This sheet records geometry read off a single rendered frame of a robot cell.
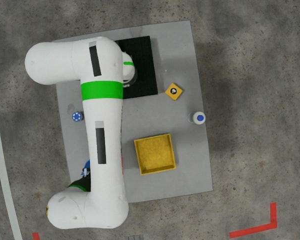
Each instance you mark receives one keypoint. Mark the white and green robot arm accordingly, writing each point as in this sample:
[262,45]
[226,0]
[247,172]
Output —
[102,68]

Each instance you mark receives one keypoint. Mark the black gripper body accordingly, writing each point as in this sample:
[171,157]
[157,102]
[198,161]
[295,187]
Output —
[86,178]

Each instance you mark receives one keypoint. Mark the yellow square tray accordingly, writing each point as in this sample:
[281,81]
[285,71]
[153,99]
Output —
[155,154]

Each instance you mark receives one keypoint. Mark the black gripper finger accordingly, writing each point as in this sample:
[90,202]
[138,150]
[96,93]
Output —
[86,171]

